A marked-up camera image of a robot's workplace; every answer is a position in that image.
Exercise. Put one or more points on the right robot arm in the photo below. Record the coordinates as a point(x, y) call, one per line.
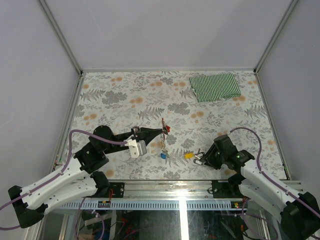
point(298, 213)

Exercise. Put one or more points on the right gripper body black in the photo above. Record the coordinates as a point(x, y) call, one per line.
point(215, 158)

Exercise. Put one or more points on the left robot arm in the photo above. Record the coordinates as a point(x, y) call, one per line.
point(80, 176)

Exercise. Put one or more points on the metal key holder red handle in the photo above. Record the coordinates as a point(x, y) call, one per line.
point(164, 137)

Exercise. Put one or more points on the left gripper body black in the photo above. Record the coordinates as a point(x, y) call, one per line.
point(135, 131)

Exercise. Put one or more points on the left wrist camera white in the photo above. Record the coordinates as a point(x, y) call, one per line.
point(136, 148)

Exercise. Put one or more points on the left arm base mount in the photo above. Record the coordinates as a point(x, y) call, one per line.
point(113, 190)

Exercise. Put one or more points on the white slotted cable duct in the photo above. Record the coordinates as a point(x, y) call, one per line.
point(118, 204)

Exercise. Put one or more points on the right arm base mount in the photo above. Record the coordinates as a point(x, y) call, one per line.
point(227, 189)

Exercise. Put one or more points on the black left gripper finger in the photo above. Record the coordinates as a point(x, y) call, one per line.
point(148, 136)
point(150, 131)

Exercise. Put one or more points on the aluminium front rail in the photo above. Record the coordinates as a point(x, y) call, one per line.
point(160, 189)

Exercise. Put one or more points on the green white striped cloth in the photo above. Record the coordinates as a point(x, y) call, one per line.
point(217, 87)

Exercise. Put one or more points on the black key tag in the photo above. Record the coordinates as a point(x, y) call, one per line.
point(199, 154)
point(197, 162)

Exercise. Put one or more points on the blue key tag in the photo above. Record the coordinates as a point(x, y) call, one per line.
point(163, 156)

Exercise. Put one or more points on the yellow key tag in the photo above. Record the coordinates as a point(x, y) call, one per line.
point(189, 155)

